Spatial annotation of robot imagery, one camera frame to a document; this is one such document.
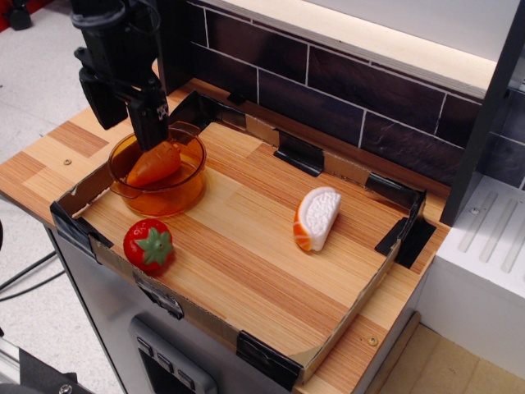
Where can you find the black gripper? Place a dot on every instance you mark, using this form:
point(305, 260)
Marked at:
point(117, 64)

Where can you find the orange toy carrot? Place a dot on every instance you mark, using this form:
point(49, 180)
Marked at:
point(155, 165)

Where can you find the orange transparent plastic pot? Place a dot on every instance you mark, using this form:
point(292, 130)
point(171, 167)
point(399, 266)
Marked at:
point(171, 195)

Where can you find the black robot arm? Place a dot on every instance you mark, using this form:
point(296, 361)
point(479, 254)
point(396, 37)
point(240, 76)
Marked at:
point(114, 8)

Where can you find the cardboard fence with black tape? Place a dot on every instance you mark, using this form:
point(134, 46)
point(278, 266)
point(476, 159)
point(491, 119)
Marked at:
point(239, 297)

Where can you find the red toy strawberry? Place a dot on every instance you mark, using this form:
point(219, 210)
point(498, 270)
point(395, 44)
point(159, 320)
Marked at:
point(148, 245)

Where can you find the white orange toy sushi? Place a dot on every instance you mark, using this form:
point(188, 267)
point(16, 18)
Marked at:
point(315, 217)

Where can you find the grey control panel with buttons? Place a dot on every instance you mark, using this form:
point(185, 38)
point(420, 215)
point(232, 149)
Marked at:
point(167, 369)

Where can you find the black equipment at lower left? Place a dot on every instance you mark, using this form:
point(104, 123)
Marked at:
point(21, 372)

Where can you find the white toy sink drainboard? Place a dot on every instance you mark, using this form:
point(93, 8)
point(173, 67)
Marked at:
point(474, 292)

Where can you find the dark grey shelf post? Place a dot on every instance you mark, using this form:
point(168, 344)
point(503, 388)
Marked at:
point(507, 78)

